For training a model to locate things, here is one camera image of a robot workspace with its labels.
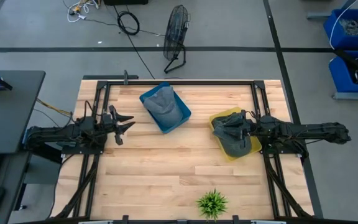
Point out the yellow plastic bin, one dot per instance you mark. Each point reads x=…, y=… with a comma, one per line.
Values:
x=256, y=145

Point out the light grey cap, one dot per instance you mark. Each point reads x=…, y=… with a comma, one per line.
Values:
x=163, y=109

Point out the blue plastic bin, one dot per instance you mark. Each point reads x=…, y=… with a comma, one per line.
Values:
x=186, y=112

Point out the black desk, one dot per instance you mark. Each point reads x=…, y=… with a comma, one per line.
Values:
x=8, y=118

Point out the black table-edge camera mount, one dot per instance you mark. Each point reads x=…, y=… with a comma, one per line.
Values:
x=125, y=77

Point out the black floor fan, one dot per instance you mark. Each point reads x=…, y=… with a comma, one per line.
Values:
x=174, y=34

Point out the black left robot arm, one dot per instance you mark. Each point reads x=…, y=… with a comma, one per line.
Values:
x=57, y=133

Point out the black aluminium table frame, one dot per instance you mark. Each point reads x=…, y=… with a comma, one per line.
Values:
x=272, y=174

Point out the dark grey cap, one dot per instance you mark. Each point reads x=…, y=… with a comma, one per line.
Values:
x=233, y=133

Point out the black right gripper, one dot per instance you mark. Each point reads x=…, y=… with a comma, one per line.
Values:
x=255, y=126

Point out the small green potted plant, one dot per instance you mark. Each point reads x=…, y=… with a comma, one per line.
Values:
x=212, y=203

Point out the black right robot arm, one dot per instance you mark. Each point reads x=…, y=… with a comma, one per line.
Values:
x=306, y=130

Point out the large blue storage crate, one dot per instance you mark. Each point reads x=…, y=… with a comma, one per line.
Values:
x=334, y=34
x=340, y=77

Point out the black box on floor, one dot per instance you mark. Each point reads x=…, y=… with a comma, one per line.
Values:
x=126, y=2

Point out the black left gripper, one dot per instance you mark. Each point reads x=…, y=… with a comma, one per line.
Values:
x=110, y=123

